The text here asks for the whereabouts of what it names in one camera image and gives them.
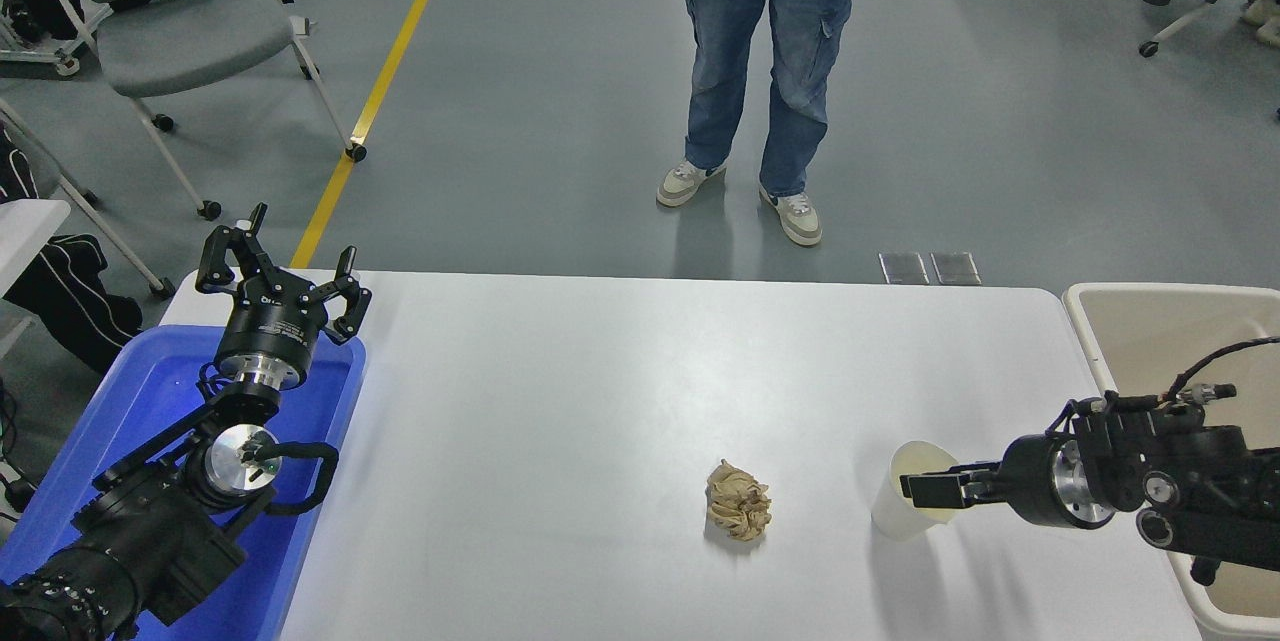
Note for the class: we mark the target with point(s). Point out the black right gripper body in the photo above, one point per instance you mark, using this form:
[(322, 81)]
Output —
[(1025, 481)]

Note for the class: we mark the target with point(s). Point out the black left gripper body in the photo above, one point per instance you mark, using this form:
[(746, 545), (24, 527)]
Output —
[(272, 326)]

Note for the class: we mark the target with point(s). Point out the white paper cup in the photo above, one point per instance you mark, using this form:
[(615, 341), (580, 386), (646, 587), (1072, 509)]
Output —
[(890, 516)]

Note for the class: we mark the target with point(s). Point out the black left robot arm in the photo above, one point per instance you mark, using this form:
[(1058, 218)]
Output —
[(140, 531)]

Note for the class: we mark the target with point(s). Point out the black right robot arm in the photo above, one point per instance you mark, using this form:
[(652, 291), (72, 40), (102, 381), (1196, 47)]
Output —
[(1200, 481)]

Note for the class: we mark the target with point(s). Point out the blue plastic tray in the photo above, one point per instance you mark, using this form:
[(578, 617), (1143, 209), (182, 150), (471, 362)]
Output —
[(300, 421)]

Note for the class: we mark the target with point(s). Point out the large pale plastic bin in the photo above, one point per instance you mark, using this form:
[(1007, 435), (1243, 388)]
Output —
[(1140, 341)]

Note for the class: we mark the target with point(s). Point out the black bag with white stripes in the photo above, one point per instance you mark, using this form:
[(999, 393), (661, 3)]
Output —
[(70, 296)]

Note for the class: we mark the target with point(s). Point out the crumpled tan paper ball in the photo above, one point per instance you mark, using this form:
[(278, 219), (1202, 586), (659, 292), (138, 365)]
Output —
[(738, 503)]

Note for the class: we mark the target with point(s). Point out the metal floor plate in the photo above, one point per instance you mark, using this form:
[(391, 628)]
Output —
[(955, 268), (903, 268)]

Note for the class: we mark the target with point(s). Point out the grey seat wheeled chair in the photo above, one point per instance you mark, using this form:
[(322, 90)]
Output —
[(190, 41)]

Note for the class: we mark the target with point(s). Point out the small white side table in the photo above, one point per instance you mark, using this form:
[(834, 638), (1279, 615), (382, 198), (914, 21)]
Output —
[(25, 231)]

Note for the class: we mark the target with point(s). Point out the yellow floor tape line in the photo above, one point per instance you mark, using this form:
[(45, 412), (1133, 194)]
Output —
[(400, 31)]

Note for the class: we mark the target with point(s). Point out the person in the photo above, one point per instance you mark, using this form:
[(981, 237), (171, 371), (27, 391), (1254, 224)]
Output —
[(1265, 16)]

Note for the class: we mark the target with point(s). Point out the white wheeled frame legs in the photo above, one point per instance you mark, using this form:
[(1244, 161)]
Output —
[(161, 289)]

